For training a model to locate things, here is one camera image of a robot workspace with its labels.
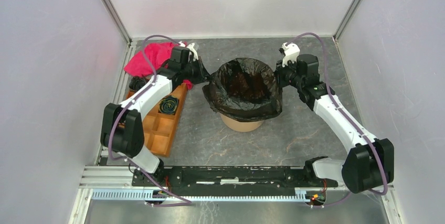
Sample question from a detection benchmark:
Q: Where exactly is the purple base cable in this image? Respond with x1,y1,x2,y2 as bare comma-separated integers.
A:
311,191,354,209
129,159,193,208

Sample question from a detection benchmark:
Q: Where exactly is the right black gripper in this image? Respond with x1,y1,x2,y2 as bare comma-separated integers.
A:
271,57,304,89

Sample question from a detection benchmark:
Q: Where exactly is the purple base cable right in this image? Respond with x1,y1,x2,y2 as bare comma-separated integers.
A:
311,191,354,209

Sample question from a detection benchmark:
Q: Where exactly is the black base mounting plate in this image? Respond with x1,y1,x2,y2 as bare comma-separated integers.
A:
152,166,338,197

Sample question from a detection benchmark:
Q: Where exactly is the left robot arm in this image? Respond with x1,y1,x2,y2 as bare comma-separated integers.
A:
100,43,210,186

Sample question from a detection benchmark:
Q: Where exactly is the orange trash bin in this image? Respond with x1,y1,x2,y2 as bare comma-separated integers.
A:
220,114,264,133

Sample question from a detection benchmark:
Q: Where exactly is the right aluminium corner post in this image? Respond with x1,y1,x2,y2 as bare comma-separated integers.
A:
333,0,362,41

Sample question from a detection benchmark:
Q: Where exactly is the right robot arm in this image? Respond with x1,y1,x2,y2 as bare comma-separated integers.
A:
274,54,395,195

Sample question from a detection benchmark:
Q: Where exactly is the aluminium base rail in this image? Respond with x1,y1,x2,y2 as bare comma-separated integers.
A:
78,165,394,203

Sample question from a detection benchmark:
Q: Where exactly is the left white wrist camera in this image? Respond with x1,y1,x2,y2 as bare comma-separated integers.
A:
178,41,199,61

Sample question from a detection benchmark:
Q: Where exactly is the red cloth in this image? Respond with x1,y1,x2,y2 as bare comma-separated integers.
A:
124,42,176,80

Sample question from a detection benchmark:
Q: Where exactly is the orange compartment tray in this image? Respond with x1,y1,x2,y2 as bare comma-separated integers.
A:
126,83,188,157

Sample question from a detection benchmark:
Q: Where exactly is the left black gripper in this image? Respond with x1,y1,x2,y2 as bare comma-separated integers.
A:
181,57,213,85

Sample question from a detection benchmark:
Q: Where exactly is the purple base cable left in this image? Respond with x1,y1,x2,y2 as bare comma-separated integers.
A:
129,159,193,208

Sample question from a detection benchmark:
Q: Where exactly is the black bag roll right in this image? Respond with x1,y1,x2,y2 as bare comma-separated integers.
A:
158,95,179,115

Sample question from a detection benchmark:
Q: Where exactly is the left aluminium corner post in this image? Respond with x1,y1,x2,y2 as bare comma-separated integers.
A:
101,0,132,45

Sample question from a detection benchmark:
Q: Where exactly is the black trash bag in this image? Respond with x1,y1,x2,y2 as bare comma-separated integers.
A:
202,58,282,122

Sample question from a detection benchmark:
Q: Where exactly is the aluminium corner post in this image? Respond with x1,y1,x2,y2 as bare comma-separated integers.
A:
101,0,132,45
333,0,362,41

